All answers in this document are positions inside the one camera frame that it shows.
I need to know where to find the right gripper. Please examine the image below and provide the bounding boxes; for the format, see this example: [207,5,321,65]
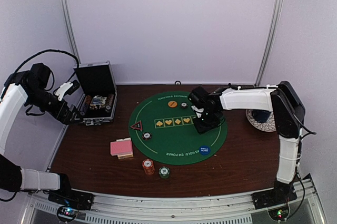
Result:
[193,109,221,134]

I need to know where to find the brown chip top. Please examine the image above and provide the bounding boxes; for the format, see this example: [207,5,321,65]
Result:
[180,102,188,109]

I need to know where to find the blue small blind button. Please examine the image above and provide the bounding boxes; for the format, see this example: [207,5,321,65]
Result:
[199,145,211,155]

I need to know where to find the orange dealer button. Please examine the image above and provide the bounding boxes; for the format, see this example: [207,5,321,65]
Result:
[168,101,177,108]

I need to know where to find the red-backed card deck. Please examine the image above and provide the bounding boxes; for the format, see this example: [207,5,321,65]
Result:
[110,140,133,156]

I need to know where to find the green chip stack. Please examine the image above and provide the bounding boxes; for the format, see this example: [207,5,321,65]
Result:
[158,166,170,179]

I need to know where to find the orange chip stack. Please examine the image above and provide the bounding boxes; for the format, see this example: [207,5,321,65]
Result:
[142,159,155,175]

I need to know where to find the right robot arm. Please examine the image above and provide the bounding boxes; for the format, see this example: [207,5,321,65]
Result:
[188,81,305,204]

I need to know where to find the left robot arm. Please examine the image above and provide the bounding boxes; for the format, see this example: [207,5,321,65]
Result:
[1,63,81,205]

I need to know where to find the purple chip row in case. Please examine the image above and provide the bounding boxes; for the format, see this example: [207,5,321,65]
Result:
[80,95,92,116]

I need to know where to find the blue card deck in case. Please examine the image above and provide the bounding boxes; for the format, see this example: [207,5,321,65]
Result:
[90,95,107,110]

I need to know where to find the aluminium poker case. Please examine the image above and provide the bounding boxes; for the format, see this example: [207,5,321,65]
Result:
[74,61,117,126]

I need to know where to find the brown chip row in case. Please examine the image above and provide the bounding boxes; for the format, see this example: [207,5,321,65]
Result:
[105,93,114,112]

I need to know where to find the dark blue cup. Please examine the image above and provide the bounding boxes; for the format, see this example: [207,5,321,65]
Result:
[251,110,272,123]

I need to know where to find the round green poker mat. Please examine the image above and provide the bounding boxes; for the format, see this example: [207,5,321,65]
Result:
[129,91,228,165]

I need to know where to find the patterned ceramic plate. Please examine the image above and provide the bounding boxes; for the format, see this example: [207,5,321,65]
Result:
[246,110,276,132]

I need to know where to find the triangular all-in marker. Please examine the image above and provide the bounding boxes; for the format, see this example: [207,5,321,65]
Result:
[130,121,143,131]

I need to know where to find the tan card box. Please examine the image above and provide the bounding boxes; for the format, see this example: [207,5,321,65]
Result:
[116,138,133,159]

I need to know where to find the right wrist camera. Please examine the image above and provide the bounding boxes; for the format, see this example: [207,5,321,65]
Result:
[187,85,209,109]

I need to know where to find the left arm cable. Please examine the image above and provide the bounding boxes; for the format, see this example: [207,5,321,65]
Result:
[12,49,80,77]

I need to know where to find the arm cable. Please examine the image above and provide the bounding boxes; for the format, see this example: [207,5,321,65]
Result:
[286,102,316,140]
[12,49,80,77]

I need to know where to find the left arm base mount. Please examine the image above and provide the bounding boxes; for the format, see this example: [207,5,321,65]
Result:
[48,190,94,210]

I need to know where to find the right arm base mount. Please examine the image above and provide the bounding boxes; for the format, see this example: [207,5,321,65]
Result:
[252,189,298,209]

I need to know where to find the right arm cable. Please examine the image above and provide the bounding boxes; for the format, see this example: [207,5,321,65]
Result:
[286,102,316,140]

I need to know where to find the aluminium front rail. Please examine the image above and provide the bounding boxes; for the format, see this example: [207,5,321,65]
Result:
[21,173,329,224]

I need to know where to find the left frame post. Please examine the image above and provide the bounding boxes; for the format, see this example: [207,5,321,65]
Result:
[60,0,81,62]

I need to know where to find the frame post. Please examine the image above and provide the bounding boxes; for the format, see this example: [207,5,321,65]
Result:
[254,0,284,86]
[60,0,81,62]

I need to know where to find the right frame post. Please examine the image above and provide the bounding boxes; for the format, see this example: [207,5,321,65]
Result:
[254,0,284,86]

